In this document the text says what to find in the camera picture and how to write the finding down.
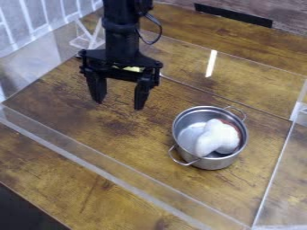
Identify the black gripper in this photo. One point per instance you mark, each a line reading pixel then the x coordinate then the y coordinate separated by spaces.
pixel 120 53

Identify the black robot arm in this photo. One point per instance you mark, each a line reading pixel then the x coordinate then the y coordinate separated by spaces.
pixel 121 14

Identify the silver metal pot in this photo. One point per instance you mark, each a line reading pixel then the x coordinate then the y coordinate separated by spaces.
pixel 187 128

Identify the white red toy mushroom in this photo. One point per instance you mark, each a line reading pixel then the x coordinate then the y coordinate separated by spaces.
pixel 220 137

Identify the yellow green toy vegetable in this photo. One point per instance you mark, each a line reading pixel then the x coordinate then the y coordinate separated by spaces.
pixel 129 68

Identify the black bar on table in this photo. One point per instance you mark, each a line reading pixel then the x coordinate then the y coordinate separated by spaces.
pixel 241 17

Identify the clear acrylic enclosure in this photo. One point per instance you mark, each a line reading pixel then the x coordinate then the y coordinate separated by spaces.
pixel 93 162

